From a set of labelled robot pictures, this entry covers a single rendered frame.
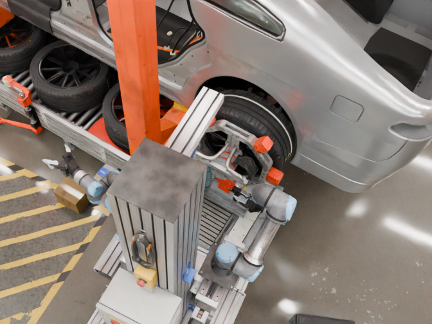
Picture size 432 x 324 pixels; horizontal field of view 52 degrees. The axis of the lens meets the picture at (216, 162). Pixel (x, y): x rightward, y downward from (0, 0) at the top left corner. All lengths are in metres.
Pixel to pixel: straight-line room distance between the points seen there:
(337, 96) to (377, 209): 1.75
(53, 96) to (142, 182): 2.43
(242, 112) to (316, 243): 1.44
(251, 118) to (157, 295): 1.21
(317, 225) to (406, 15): 1.90
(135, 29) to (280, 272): 2.20
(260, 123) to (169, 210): 1.43
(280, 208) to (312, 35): 0.91
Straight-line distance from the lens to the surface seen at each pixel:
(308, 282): 3.63
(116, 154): 3.54
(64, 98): 3.82
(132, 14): 2.14
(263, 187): 2.30
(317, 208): 3.90
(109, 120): 3.58
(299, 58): 2.50
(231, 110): 2.80
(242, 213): 3.54
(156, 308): 2.17
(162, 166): 1.53
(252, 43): 2.57
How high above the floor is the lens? 3.34
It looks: 58 degrees down
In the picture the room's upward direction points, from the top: 8 degrees clockwise
